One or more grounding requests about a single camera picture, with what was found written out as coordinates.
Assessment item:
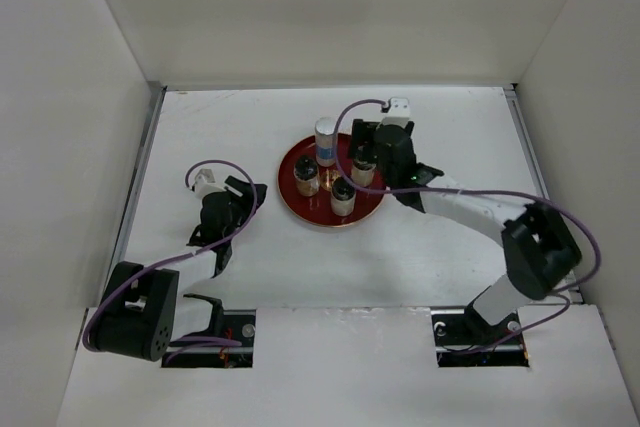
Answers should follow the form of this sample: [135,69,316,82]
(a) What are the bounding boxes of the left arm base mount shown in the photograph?
[160,294,257,369]

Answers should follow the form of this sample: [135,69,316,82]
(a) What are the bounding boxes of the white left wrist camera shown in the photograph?
[191,168,225,200]

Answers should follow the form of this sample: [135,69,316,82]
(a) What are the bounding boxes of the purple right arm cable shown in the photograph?
[333,98,602,351]

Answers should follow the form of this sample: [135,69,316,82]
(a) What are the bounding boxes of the black-capped white spice jar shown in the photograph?
[330,177,356,217]

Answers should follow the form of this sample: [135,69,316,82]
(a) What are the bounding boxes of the black-capped brown spice jar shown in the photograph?
[293,155,320,197]

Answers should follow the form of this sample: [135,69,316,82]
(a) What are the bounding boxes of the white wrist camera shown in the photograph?
[191,168,225,200]
[381,97,411,129]

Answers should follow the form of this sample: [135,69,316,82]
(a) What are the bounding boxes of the clear-capped white pepper grinder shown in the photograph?
[351,146,377,187]

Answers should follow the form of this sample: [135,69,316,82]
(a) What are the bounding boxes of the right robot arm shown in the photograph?
[348,119,582,343]

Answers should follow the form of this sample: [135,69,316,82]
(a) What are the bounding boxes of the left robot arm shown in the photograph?
[81,176,267,362]

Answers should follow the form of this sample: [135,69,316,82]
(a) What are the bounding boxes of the silver-capped white blue bottle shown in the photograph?
[314,117,336,167]

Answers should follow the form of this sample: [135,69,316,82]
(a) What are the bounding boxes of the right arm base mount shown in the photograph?
[431,309,529,368]

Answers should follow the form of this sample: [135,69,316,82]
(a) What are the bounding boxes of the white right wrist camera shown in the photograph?
[381,97,411,129]

